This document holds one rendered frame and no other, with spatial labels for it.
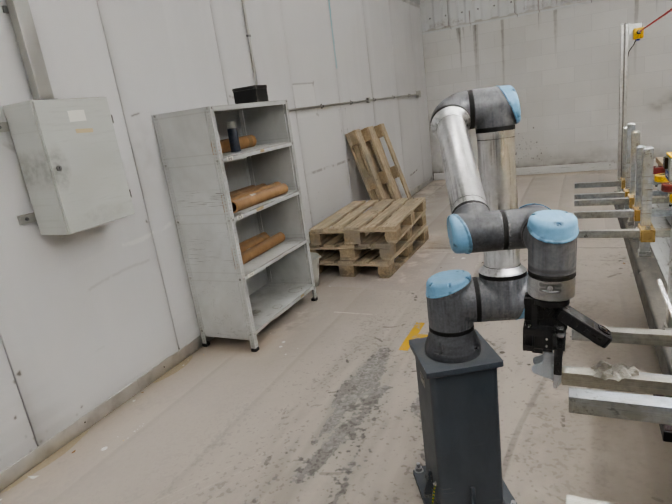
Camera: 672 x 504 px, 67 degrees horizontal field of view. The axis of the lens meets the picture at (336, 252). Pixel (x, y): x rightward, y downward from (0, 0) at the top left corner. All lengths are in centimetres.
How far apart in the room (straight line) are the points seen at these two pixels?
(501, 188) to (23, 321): 220
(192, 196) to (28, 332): 118
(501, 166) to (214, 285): 223
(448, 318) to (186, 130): 207
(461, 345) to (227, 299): 196
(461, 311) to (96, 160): 188
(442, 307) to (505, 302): 20
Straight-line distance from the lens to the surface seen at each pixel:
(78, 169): 269
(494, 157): 163
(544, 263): 107
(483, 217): 116
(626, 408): 94
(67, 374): 299
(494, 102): 162
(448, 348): 174
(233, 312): 338
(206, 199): 321
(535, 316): 114
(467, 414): 184
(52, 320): 289
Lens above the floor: 145
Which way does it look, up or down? 16 degrees down
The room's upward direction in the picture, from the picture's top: 8 degrees counter-clockwise
